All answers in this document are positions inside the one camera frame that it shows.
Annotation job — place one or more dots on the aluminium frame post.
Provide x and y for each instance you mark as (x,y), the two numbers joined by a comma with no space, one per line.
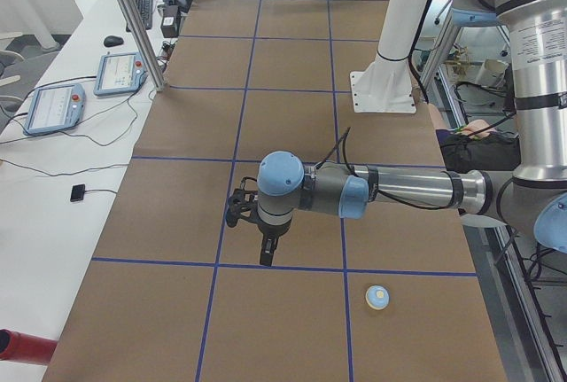
(142,40)

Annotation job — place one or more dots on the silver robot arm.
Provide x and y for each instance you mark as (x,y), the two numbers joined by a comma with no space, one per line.
(531,198)

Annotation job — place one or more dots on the far blue teach pendant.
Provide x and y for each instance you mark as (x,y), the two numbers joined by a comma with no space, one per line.
(119,74)

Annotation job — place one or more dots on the seated person in black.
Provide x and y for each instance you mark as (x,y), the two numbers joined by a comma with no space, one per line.
(475,146)

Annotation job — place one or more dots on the blue and cream bell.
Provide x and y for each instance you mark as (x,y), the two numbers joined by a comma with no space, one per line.
(377,297)

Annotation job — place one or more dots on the black power adapter box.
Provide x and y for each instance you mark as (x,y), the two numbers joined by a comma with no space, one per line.
(171,21)

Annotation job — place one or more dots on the near blue teach pendant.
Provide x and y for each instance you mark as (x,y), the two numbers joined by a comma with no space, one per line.
(55,108)

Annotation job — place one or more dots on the blue teach pendant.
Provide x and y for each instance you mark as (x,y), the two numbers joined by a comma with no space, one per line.
(55,108)
(119,74)

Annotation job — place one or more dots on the black computer mouse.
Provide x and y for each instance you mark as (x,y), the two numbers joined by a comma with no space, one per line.
(112,41)

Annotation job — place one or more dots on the small black square device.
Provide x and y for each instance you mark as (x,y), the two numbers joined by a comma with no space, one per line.
(77,193)

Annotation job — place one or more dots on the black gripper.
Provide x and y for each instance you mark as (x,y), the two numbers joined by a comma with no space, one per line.
(274,229)

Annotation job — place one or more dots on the red cylinder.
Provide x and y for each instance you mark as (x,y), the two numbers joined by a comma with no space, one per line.
(24,348)

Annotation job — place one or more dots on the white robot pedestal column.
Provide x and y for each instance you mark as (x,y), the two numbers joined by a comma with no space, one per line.
(386,84)

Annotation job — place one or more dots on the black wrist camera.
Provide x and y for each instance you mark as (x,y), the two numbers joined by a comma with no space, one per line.
(242,205)

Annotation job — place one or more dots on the black keyboard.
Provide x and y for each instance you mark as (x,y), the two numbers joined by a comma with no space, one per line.
(145,11)

